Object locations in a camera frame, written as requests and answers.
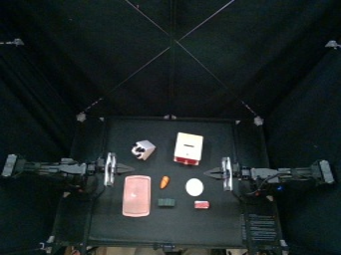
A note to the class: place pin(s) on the silver frame bracket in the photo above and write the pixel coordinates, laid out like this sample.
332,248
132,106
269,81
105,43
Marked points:
169,116
81,117
17,42
332,44
259,120

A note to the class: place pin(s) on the dark green block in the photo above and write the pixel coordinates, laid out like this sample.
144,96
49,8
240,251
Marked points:
166,202

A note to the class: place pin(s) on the pink rectangular tray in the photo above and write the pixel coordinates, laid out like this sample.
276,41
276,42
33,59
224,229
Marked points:
137,196

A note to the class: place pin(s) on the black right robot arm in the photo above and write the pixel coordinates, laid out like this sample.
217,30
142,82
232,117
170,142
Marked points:
288,173

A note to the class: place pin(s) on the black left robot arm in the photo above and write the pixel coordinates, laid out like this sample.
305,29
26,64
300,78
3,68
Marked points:
49,168

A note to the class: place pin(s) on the small red box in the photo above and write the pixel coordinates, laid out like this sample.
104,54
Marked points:
201,204

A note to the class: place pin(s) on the white round plate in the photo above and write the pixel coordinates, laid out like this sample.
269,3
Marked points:
194,187

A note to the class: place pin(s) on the orange toy carrot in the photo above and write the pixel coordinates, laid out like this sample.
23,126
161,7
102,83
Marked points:
165,182

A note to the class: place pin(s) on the white cube box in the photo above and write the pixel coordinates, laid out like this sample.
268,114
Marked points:
145,148

